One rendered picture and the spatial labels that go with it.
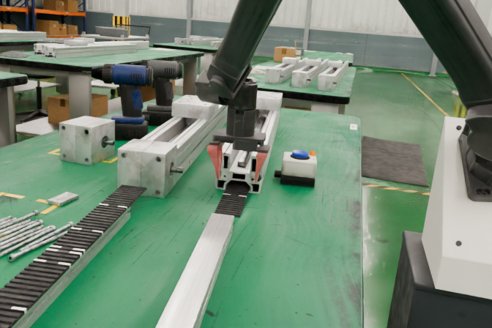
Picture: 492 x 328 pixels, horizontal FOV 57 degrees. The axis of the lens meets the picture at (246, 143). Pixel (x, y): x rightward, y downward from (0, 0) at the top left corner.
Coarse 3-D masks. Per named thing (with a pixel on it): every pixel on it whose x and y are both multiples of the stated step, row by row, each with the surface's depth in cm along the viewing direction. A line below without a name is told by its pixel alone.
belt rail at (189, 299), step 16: (208, 224) 76; (224, 224) 76; (208, 240) 70; (224, 240) 71; (192, 256) 65; (208, 256) 66; (192, 272) 61; (208, 272) 61; (176, 288) 57; (192, 288) 57; (208, 288) 58; (176, 304) 54; (192, 304) 54; (160, 320) 51; (176, 320) 51; (192, 320) 51
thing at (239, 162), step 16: (256, 112) 156; (272, 112) 150; (256, 128) 137; (272, 128) 128; (224, 144) 105; (272, 144) 139; (224, 160) 100; (240, 160) 104; (224, 176) 100; (240, 176) 101; (256, 192) 100
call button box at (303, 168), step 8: (288, 152) 112; (288, 160) 106; (296, 160) 106; (304, 160) 107; (312, 160) 107; (288, 168) 106; (296, 168) 106; (304, 168) 106; (312, 168) 105; (280, 176) 110; (288, 176) 107; (296, 176) 107; (304, 176) 106; (312, 176) 106; (296, 184) 107; (304, 184) 107; (312, 184) 106
